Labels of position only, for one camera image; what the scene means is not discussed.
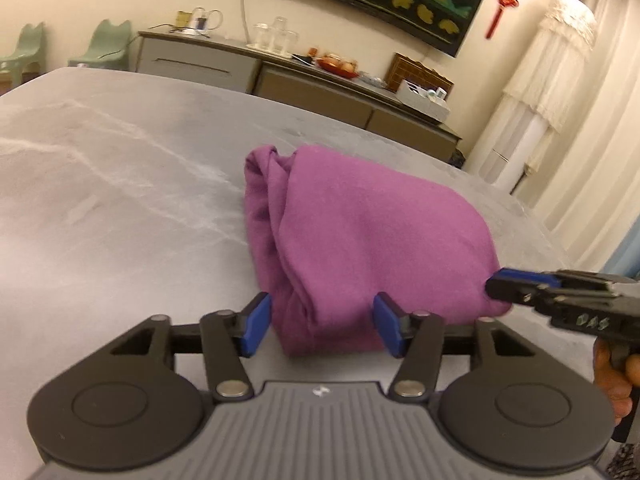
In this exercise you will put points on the glass jar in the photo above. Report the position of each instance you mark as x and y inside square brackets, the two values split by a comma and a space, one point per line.
[261, 36]
[289, 42]
[279, 25]

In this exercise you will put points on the brown wicker basket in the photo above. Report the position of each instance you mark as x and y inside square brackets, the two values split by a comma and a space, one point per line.
[425, 70]

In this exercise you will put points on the person's patterned clothing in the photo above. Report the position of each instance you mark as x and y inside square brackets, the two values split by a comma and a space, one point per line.
[625, 462]

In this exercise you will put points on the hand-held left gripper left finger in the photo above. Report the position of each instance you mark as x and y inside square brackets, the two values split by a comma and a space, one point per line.
[257, 320]

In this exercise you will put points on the glass electric kettle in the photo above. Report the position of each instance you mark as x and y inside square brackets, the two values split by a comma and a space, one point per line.
[205, 22]

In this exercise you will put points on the green plastic chair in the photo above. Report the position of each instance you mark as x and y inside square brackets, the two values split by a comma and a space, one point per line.
[25, 52]
[107, 45]

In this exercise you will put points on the cream curtain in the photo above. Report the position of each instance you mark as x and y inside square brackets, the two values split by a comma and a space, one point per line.
[600, 160]

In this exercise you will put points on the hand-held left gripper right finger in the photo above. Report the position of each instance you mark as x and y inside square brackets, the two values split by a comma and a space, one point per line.
[387, 320]

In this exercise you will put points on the purple garment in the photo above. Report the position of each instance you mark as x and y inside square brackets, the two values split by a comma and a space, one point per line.
[375, 220]

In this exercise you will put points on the white storage box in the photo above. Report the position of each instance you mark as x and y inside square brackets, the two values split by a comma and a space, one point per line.
[420, 102]

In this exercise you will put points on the person's right hand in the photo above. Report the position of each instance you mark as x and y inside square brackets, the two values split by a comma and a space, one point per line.
[612, 375]

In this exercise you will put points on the red plate of fruit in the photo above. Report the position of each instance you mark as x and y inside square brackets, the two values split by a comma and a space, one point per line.
[340, 66]

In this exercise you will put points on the air conditioner with fringed cover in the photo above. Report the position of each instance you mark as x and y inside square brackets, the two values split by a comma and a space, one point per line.
[545, 85]

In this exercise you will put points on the grey brown sideboard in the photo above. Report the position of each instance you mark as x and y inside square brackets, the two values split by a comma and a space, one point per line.
[310, 92]

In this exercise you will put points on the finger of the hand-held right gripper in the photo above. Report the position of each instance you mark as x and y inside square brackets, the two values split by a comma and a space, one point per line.
[525, 276]
[515, 294]

